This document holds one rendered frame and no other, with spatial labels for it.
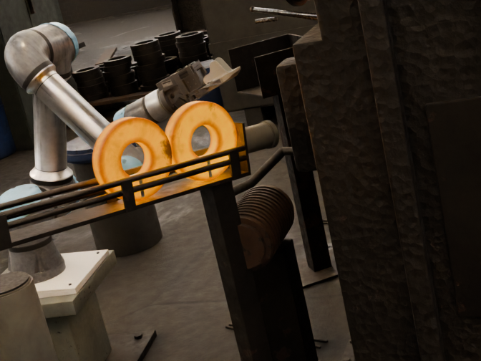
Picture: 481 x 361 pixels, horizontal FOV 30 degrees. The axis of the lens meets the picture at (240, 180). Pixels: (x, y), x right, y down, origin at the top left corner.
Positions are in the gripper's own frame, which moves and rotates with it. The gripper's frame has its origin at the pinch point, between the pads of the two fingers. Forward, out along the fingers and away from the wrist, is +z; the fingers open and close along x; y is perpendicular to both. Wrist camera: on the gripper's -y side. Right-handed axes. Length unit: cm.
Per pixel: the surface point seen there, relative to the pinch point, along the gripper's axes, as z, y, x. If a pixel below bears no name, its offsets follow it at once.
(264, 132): 11.7, -11.3, -32.5
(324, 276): -24, -70, 42
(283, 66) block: 19.6, -1.6, -25.2
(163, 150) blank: -1, -3, -51
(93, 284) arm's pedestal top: -60, -30, -12
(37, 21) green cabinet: -220, 68, 300
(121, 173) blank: -6, -2, -59
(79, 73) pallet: -216, 28, 304
